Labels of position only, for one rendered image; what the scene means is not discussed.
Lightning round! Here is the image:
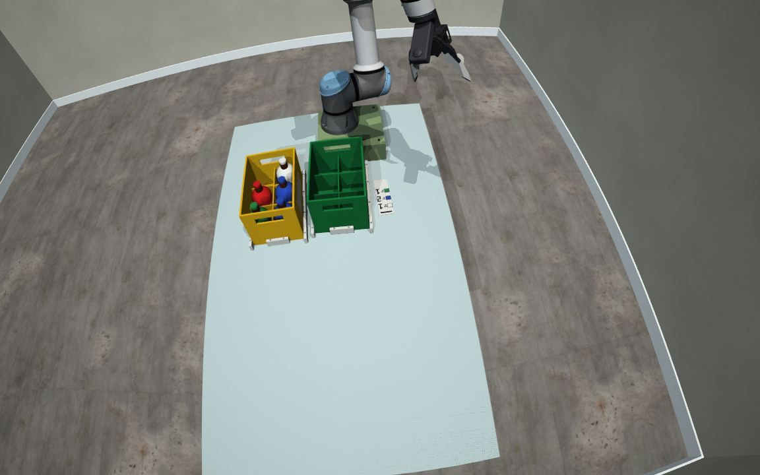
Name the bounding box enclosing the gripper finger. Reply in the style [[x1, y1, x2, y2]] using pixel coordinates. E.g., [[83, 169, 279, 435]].
[[440, 40, 471, 81], [409, 61, 420, 82]]

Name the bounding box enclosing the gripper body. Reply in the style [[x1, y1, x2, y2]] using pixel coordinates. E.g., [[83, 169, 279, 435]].
[[408, 9, 452, 57]]

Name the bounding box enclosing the yellow crate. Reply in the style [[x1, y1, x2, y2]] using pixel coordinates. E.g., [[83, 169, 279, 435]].
[[239, 153, 303, 245]]

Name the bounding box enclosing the dark green crate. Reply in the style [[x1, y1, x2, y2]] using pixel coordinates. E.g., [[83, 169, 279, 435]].
[[307, 141, 369, 234]]

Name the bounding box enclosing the white bottle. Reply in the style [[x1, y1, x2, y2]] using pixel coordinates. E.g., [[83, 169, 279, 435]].
[[276, 158, 293, 182]]

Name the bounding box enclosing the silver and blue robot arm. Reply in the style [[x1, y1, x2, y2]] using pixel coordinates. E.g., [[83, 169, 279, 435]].
[[319, 0, 435, 135]]

